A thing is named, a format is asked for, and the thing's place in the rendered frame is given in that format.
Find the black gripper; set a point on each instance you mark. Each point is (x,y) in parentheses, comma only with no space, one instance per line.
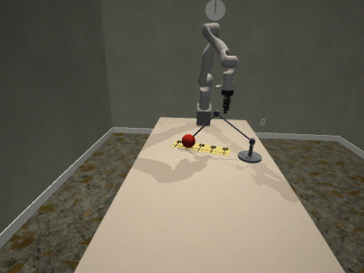
(228,94)

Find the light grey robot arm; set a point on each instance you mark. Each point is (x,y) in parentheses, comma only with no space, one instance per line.
(207,61)

